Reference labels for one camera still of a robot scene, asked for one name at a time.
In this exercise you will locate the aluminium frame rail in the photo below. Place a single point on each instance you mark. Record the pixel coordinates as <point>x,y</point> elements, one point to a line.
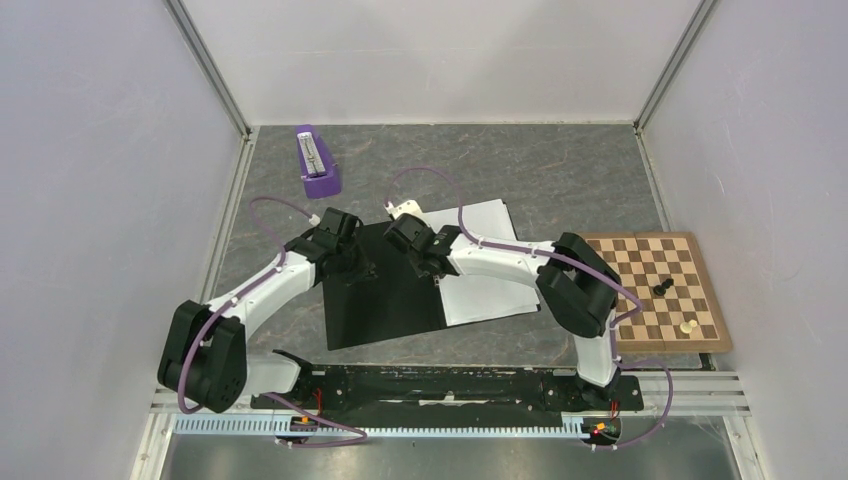
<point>654,396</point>

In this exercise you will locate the black chess piece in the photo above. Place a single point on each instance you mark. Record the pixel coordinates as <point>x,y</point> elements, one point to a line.
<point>663,287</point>

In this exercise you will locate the white chess piece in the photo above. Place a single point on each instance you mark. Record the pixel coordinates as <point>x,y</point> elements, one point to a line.
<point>689,326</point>

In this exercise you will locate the wooden chessboard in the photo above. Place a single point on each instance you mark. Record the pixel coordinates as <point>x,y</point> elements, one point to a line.
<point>643,260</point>

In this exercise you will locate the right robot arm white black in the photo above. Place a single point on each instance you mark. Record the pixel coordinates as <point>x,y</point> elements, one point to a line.
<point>578,287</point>

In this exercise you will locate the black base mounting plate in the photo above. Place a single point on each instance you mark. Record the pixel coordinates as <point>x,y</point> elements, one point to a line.
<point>453,397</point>

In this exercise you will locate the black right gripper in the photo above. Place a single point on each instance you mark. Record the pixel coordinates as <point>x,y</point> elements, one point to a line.
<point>416,266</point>

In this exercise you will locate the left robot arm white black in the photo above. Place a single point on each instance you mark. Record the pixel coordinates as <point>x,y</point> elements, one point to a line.
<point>206,361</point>

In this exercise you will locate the purple metronome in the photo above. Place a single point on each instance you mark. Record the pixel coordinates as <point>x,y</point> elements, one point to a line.
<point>319,171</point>

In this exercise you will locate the white paper sheets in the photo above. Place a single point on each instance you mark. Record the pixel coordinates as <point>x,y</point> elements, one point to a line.
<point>472,299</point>

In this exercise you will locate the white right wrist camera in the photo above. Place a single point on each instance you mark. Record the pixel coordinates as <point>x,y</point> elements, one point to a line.
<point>408,207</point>

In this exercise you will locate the black folder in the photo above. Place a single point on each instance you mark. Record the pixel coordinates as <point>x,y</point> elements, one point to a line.
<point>394,303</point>

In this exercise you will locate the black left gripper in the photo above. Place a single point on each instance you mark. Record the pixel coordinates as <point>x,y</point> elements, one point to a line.
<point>364,270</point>

